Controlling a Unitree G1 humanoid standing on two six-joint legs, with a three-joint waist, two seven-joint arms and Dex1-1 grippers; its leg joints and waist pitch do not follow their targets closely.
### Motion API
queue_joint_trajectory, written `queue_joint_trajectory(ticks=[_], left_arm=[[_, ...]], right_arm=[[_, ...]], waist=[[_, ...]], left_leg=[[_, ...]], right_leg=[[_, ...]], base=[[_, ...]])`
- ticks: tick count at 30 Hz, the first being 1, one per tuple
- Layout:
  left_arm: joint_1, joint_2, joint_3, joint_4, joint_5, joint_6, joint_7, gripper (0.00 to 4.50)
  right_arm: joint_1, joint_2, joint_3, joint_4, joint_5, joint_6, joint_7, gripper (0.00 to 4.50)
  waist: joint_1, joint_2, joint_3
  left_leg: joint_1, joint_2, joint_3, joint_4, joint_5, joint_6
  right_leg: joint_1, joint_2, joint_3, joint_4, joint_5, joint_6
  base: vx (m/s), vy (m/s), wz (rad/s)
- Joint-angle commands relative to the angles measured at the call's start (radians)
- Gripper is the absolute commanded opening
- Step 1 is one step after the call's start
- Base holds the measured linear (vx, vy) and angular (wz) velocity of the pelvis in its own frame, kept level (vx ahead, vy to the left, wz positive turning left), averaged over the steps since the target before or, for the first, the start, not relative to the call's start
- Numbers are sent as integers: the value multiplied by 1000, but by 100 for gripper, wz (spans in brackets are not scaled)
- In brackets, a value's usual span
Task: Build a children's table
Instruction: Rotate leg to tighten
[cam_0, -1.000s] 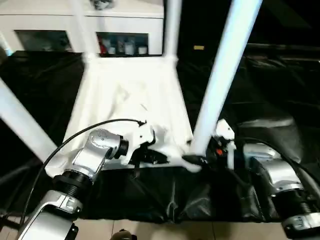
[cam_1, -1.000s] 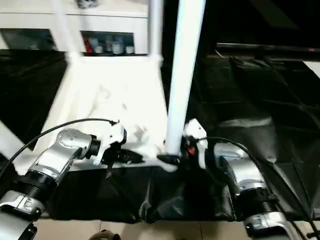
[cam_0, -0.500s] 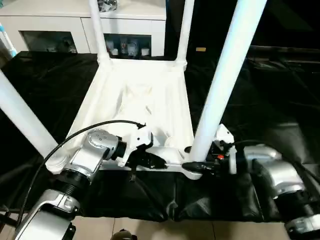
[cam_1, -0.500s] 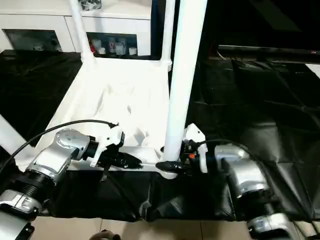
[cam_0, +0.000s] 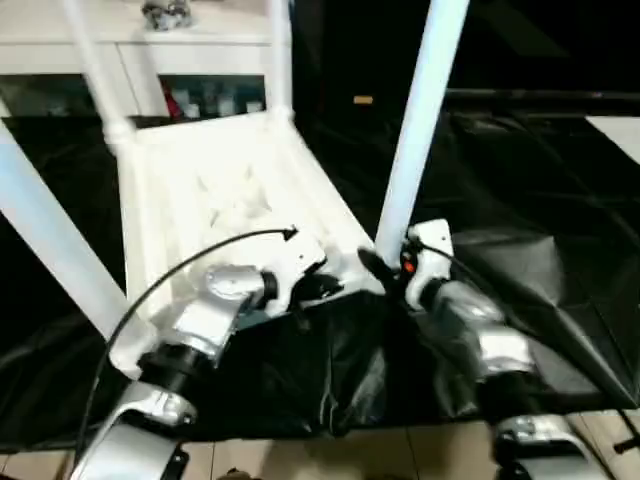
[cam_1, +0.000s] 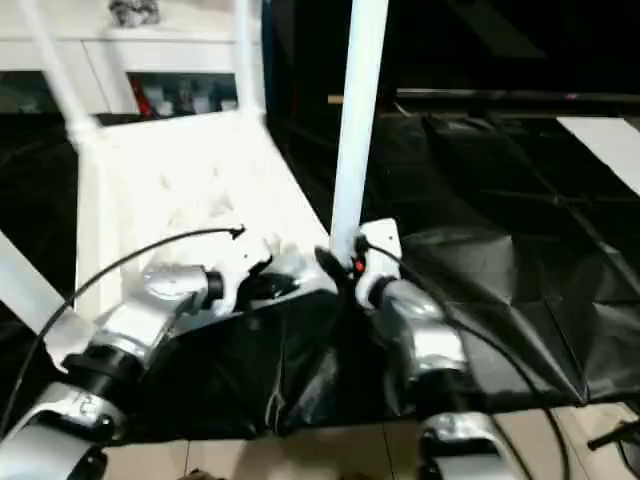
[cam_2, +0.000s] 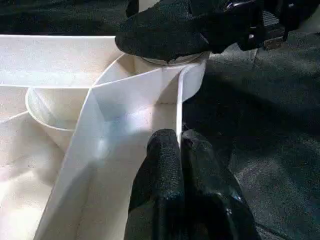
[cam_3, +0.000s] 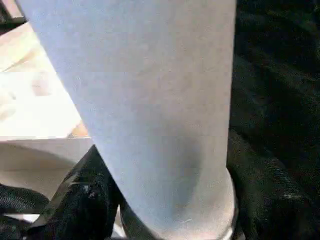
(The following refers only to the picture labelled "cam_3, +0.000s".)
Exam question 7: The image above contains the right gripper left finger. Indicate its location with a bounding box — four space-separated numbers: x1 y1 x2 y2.
24 144 124 240

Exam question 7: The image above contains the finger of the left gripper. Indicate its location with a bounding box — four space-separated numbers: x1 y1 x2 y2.
0 183 50 216

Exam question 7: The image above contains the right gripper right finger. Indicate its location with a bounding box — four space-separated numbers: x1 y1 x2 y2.
226 139 320 240

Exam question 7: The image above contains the white plastic table top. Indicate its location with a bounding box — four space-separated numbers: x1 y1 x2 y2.
0 21 241 240

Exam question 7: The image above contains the white plastic table leg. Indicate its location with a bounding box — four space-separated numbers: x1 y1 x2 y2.
14 0 238 240

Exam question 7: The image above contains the black mat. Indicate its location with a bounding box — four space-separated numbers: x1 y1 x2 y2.
0 0 320 240

